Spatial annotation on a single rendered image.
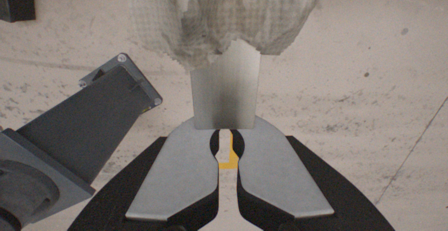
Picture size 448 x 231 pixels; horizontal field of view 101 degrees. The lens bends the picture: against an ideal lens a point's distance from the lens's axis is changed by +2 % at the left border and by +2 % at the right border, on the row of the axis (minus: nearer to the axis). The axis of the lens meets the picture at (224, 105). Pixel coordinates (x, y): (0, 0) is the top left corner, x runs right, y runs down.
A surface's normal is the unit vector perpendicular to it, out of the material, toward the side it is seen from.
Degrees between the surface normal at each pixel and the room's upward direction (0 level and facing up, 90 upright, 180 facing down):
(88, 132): 90
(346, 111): 0
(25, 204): 70
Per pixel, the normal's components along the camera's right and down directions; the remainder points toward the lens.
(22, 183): 0.77, -0.33
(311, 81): 0.02, 0.48
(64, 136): 0.87, -0.44
